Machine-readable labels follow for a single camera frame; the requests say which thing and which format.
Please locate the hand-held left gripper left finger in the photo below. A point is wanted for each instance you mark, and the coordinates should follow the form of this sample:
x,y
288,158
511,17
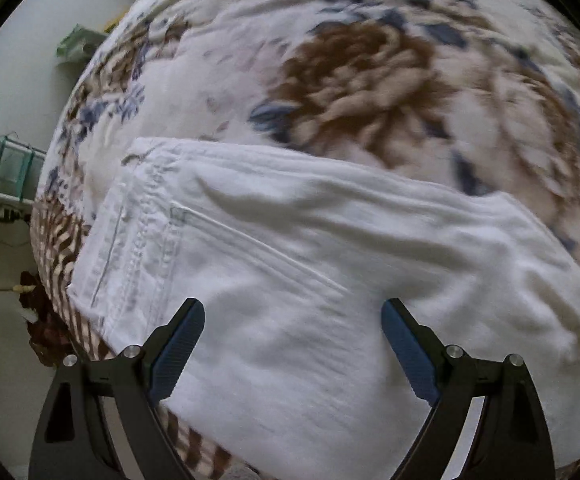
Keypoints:
x,y
177,355

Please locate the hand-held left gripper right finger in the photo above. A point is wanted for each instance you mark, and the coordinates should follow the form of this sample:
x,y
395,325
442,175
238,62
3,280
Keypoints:
x,y
409,350

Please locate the white pants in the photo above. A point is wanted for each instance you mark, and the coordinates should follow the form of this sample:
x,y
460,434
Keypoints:
x,y
295,285

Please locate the dark red cloth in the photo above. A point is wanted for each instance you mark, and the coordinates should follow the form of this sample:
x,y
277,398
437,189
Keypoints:
x,y
40,330

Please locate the teal storage crate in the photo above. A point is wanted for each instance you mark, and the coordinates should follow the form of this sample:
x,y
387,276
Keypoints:
x,y
15,167

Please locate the floral printed blanket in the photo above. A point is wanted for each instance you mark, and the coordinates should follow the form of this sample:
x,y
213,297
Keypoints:
x,y
369,85

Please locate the green and white plastic bag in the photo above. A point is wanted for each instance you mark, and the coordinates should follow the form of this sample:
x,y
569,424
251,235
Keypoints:
x,y
77,42

